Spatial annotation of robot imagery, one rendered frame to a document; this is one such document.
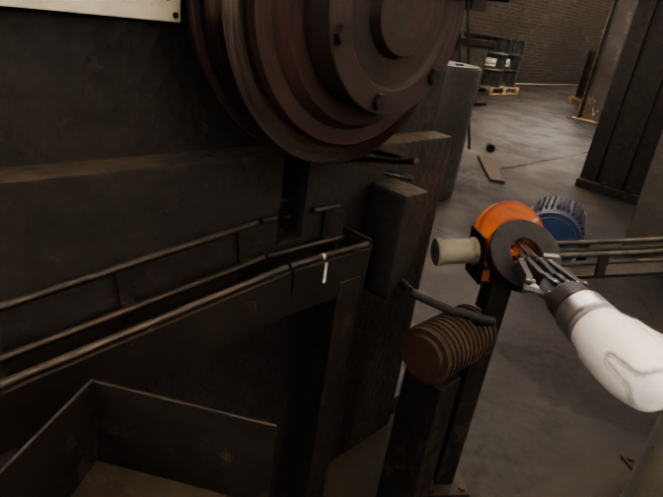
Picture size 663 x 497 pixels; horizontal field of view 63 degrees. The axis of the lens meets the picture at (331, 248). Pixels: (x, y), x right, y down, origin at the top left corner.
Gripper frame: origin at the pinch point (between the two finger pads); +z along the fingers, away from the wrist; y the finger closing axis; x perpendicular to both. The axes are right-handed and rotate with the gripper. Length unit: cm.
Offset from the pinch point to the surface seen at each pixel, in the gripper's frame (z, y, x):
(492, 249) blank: 0.6, -6.7, 0.4
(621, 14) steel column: 705, 496, 54
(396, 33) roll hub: -16, -39, 40
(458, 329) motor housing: -3.5, -11.5, -16.7
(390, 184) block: 8.0, -28.5, 10.1
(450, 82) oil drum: 236, 70, -2
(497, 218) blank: 8.5, -3.1, 4.1
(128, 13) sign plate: -13, -74, 38
